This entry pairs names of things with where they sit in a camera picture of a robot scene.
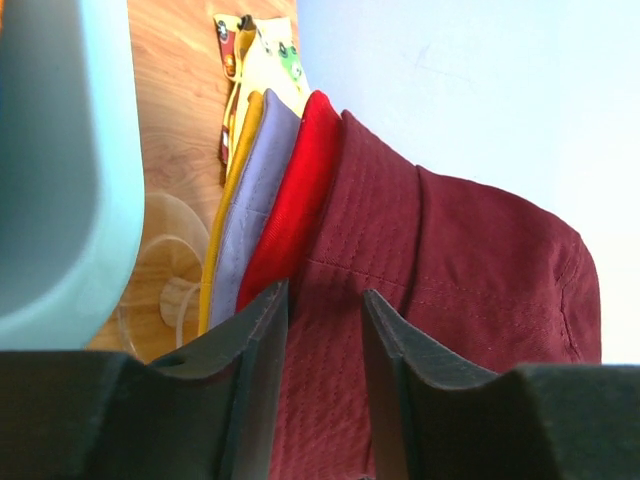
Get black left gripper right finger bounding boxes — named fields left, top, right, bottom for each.
left=361, top=290, right=639, bottom=479

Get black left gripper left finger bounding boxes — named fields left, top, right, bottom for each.
left=1, top=282, right=288, bottom=479

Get dark maroon bucket hat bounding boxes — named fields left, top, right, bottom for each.
left=270, top=113, right=601, bottom=479

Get red bucket hat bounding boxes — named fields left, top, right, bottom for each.
left=236, top=90, right=342, bottom=309

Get lavender bucket hat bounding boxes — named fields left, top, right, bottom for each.
left=208, top=89, right=300, bottom=329

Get yellow bucket hat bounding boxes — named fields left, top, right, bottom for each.
left=198, top=91, right=264, bottom=335

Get wooden hat stand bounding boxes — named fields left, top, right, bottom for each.
left=116, top=192, right=209, bottom=363

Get light teal plastic bin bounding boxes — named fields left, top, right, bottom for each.
left=1, top=1, right=145, bottom=350

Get yellow cartoon print cloth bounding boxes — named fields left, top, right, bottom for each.
left=213, top=13, right=311, bottom=169

